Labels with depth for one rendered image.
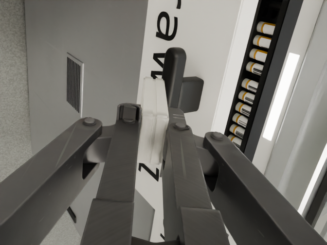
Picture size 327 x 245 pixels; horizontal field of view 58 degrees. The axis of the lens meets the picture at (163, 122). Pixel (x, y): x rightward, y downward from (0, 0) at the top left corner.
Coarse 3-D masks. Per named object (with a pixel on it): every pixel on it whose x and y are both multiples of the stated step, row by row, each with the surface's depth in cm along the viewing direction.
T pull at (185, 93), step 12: (180, 48) 21; (168, 60) 21; (180, 60) 21; (168, 72) 21; (180, 72) 21; (168, 84) 21; (180, 84) 21; (192, 84) 22; (168, 96) 21; (180, 96) 22; (192, 96) 23; (180, 108) 23; (192, 108) 24
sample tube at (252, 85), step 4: (244, 80) 33; (248, 80) 32; (252, 80) 32; (244, 84) 33; (248, 84) 32; (252, 84) 32; (256, 84) 32; (248, 88) 32; (252, 88) 32; (256, 88) 31
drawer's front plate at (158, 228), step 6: (156, 216) 42; (156, 222) 42; (162, 222) 41; (156, 228) 42; (162, 228) 41; (156, 234) 43; (162, 234) 41; (150, 240) 44; (156, 240) 43; (162, 240) 42
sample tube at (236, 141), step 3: (231, 135) 36; (231, 138) 35; (234, 138) 35; (237, 138) 35; (234, 141) 35; (237, 141) 35; (240, 141) 35; (237, 144) 35; (240, 144) 34; (237, 147) 35
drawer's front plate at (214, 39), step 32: (160, 0) 26; (192, 0) 23; (224, 0) 21; (256, 0) 20; (192, 32) 24; (224, 32) 21; (192, 64) 24; (224, 64) 21; (224, 96) 23; (192, 128) 25; (224, 128) 24; (160, 192) 31
